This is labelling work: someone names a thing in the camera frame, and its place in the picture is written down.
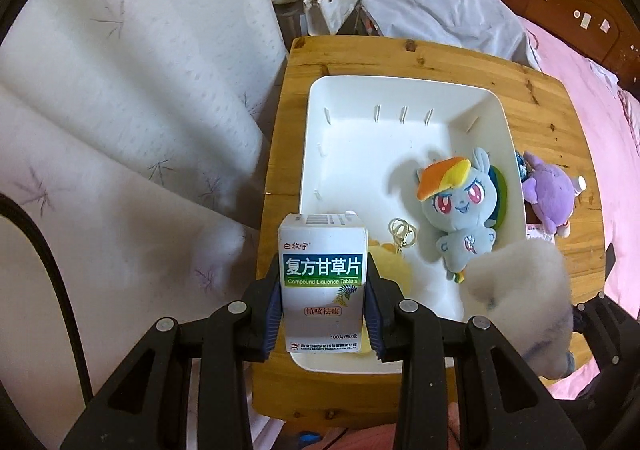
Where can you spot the blue pony plush toy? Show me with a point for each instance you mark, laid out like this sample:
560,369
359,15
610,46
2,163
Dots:
455,210

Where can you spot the white fluffy plush toy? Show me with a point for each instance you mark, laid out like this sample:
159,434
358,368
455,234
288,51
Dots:
520,290

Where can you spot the grey plastic bag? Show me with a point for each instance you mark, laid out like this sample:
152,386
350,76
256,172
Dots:
440,10

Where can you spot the white plastic tray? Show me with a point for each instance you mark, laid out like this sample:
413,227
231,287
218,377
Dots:
370,165

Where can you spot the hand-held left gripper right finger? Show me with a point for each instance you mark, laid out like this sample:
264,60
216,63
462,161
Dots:
372,326

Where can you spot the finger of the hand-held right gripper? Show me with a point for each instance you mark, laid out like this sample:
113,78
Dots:
600,330

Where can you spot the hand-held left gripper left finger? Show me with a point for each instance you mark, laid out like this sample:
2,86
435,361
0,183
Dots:
274,311

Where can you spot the white patterned curtain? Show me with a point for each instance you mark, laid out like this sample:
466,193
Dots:
125,105

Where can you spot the dark blue plush ball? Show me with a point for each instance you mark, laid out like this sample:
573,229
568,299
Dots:
520,165

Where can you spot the pink bed sheet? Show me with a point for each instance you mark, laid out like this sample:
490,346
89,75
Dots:
600,120

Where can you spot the purple plush toy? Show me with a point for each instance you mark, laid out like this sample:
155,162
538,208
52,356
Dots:
550,190

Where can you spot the white medicine box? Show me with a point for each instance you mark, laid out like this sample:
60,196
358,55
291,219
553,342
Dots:
325,290

